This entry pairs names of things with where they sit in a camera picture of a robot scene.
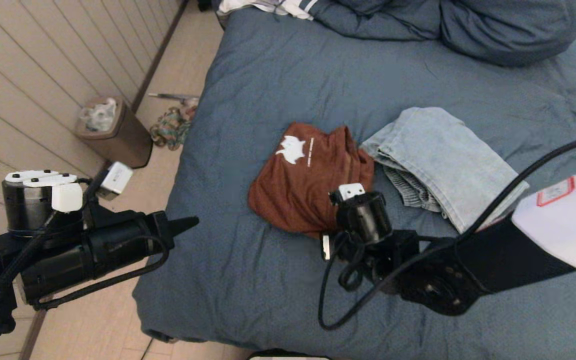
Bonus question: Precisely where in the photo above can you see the brown shorts with white print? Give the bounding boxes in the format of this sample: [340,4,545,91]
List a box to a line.
[247,122,376,240]

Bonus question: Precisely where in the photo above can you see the multicoloured cloth bundle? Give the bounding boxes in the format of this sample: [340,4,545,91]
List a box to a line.
[149,106,198,152]

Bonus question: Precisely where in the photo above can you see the brown metal trash bin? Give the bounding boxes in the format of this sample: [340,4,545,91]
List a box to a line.
[74,96,153,169]

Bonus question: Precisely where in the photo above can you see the light blue denim shorts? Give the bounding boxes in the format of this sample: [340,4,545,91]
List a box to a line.
[359,106,530,235]

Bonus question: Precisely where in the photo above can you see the thin grey rod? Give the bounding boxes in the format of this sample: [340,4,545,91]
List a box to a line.
[148,93,200,102]

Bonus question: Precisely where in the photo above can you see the clear plastic bin liner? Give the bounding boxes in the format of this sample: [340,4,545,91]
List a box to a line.
[79,98,119,133]

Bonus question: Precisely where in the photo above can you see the blue bed cover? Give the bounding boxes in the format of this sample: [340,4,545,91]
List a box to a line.
[133,7,576,360]

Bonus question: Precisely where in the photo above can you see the white striped garment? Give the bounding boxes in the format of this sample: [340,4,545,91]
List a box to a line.
[217,0,321,22]

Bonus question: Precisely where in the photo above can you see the crumpled blue duvet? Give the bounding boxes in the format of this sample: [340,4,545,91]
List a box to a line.
[313,0,576,67]

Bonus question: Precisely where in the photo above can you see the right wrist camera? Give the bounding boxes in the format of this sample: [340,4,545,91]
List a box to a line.
[338,183,367,202]

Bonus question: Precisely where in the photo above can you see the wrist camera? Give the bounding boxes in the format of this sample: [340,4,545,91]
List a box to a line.
[99,161,134,202]
[338,183,367,202]

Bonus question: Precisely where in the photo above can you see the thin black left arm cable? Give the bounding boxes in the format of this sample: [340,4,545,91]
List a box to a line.
[33,235,170,311]

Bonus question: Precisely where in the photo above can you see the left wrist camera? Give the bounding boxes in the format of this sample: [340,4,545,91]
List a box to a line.
[99,161,134,202]

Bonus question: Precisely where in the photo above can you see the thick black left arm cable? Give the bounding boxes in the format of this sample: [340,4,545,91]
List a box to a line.
[0,210,64,351]

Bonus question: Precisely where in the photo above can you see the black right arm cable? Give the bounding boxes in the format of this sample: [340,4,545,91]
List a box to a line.
[317,131,576,332]

